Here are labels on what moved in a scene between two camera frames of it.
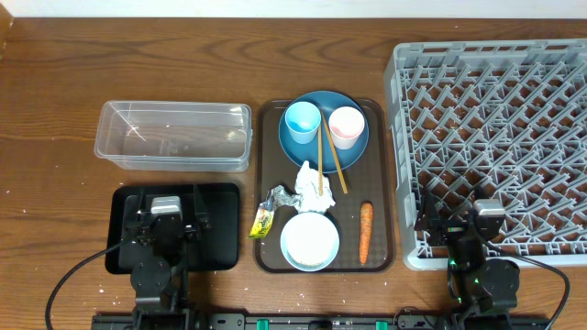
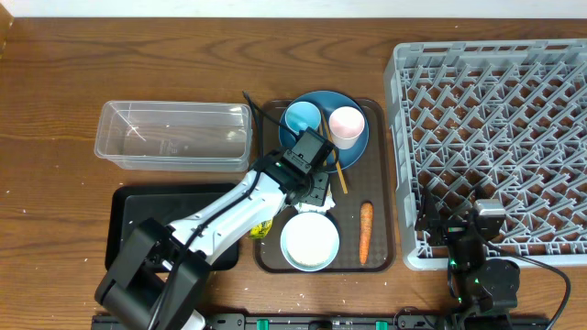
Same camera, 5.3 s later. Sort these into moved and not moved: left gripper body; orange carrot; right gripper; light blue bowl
Moved: left gripper body
Not moved: light blue bowl; orange carrot; right gripper
